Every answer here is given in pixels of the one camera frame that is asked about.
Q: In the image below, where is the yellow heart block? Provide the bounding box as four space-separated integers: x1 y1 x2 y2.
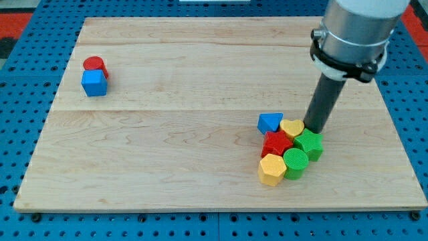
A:
280 119 304 141

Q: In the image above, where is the green star block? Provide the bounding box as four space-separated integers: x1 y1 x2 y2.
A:
293 128 324 161

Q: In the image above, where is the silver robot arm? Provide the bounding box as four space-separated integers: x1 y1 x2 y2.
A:
310 0 410 82

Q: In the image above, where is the blue triangle block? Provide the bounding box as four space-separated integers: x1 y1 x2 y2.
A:
257 112 284 135

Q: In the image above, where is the red star block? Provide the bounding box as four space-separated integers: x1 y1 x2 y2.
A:
261 131 294 157

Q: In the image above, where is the wooden board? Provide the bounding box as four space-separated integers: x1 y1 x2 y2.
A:
14 17 427 214

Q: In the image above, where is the yellow hexagon block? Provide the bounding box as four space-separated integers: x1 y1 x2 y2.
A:
257 154 287 187

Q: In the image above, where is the green cylinder block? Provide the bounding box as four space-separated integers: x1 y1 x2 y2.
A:
283 148 309 180

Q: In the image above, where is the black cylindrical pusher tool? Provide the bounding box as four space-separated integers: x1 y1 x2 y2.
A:
304 74 346 133

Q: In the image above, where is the blue cube block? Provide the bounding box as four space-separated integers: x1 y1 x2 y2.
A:
81 70 108 97

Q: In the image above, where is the red cylinder block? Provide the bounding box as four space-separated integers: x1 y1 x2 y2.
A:
83 56 109 79

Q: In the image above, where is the black cable clamp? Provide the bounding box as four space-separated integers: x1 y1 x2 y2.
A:
310 29 388 83

